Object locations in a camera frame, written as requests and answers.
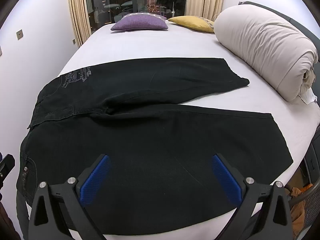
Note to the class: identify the rolled cream duvet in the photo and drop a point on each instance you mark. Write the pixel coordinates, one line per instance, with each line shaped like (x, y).
(265, 47)

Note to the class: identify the yellow pillow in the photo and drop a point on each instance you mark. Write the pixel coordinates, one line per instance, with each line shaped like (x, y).
(193, 22)

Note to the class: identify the black pants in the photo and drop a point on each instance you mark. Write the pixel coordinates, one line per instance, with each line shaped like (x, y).
(150, 142)

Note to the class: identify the orange cloth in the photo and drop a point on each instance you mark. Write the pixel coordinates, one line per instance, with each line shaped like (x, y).
(298, 205)

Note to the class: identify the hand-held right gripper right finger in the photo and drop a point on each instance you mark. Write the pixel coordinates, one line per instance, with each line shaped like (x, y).
(225, 177)

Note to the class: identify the purple pillow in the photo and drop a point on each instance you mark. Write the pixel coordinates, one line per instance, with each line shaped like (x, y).
(141, 22)

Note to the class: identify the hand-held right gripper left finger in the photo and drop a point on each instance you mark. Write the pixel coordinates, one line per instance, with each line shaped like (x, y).
(96, 177)

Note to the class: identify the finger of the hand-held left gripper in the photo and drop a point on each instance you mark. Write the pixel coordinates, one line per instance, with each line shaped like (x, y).
(7, 166)

